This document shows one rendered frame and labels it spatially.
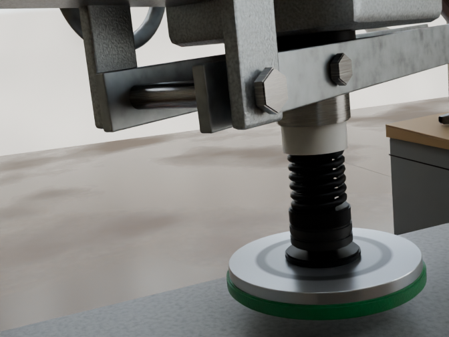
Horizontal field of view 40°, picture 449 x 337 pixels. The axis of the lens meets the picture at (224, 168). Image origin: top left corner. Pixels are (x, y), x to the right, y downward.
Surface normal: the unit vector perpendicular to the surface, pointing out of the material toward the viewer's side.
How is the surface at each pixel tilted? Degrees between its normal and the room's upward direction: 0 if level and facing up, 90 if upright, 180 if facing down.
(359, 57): 90
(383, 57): 90
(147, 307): 0
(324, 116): 90
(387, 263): 0
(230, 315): 0
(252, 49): 90
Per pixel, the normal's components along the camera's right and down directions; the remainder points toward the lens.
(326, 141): 0.19, 0.17
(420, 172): -0.96, 0.14
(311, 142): -0.20, 0.20
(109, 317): -0.10, -0.98
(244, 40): 0.77, 0.04
